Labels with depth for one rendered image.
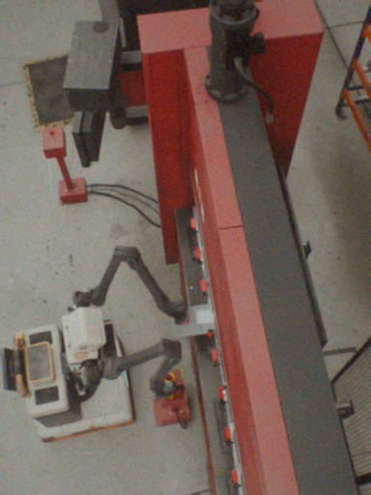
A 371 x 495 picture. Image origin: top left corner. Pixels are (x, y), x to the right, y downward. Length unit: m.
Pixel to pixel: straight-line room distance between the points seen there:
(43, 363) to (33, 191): 2.06
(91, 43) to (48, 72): 2.69
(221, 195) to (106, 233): 2.67
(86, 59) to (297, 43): 1.13
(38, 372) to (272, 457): 1.92
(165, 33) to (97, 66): 0.54
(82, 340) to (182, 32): 1.60
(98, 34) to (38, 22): 3.22
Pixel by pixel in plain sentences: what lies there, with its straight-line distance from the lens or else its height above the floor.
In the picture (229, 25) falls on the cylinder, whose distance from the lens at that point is 2.23.
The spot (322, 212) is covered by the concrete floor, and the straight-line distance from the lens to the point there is 4.97.
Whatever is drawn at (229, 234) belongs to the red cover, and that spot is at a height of 2.30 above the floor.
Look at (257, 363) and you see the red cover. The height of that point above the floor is 2.30.
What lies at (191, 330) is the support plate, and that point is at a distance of 3.37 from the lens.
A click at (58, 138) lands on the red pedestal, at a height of 0.80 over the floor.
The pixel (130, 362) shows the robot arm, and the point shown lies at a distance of 2.97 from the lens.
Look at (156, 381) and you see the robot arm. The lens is 3.16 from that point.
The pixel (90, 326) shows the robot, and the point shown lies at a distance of 3.04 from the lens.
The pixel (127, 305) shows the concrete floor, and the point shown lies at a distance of 4.52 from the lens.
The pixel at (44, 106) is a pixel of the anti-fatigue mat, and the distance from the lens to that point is 5.71.
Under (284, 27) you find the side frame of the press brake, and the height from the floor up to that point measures 2.30.
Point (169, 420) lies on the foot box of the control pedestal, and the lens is 4.14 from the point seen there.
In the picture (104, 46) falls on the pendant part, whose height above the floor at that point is 1.95.
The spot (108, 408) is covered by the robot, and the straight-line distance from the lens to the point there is 4.03.
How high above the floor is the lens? 4.20
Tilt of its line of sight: 64 degrees down
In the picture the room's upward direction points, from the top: 4 degrees counter-clockwise
